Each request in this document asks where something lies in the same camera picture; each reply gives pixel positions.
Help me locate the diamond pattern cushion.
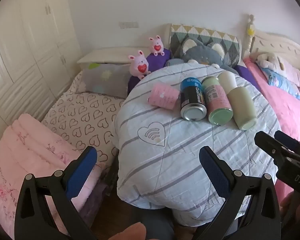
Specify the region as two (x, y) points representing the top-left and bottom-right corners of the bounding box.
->
(169, 24), (242, 65)

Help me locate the cream carved headboard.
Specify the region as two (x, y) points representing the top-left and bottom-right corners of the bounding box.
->
(250, 29), (300, 73)

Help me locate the pink bed blanket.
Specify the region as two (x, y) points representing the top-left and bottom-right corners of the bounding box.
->
(242, 57), (300, 205)

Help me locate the cream bottle with white cap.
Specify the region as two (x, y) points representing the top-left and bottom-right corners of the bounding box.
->
(219, 71), (257, 130)

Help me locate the person's grey trouser leg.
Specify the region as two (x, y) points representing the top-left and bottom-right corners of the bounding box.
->
(137, 212), (177, 240)

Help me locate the blue print cloth doll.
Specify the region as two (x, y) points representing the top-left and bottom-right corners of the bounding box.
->
(261, 67), (300, 100)

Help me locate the plain cream headboard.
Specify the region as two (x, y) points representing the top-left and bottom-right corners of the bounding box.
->
(77, 47), (150, 65)

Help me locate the heart print bedsheet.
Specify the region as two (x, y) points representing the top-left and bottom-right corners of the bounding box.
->
(41, 71), (127, 170)

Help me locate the purple pillow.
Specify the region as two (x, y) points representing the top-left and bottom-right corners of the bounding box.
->
(127, 48), (172, 95)

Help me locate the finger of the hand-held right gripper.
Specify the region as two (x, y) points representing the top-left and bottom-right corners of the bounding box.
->
(254, 131), (300, 170)
(275, 130), (300, 158)

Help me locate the pink folded quilt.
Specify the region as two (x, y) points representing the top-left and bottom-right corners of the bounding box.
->
(0, 114), (103, 238)

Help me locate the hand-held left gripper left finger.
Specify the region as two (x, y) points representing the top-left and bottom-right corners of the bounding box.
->
(14, 146), (98, 240)

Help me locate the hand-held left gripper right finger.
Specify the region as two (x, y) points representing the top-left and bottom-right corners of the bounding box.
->
(192, 146), (282, 240)

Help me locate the grey cat plush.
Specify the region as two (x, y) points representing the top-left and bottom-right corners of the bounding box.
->
(165, 37), (238, 74)

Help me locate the small pink bunny plush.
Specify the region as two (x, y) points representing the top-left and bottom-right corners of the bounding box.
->
(148, 35), (165, 56)

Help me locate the cream plush toy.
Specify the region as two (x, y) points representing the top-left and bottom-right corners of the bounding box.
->
(255, 52), (300, 88)

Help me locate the blue and black can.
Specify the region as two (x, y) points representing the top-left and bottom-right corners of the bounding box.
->
(180, 77), (207, 121)

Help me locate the pink green labelled bottle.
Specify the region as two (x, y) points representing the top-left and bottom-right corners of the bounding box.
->
(201, 76), (234, 126)

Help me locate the grey flower print pillow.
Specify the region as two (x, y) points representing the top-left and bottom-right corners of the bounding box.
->
(81, 63), (132, 98)

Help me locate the cream bedpost with yellow ornament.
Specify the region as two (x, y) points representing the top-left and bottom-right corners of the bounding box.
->
(242, 14), (255, 58)

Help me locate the pink cup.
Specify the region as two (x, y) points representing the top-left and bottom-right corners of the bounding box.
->
(147, 82), (180, 110)

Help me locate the large pink bunny plush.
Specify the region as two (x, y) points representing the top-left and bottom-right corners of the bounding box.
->
(128, 50), (151, 80)

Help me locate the white wardrobe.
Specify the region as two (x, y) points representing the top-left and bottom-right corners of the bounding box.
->
(0, 0), (83, 153)

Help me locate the white wall socket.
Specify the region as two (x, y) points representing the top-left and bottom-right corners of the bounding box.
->
(119, 21), (139, 29)

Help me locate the white grey-striped folded quilt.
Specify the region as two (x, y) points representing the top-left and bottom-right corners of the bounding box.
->
(114, 62), (282, 228)

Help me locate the person's left hand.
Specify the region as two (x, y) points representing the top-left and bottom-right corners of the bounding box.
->
(107, 224), (147, 240)

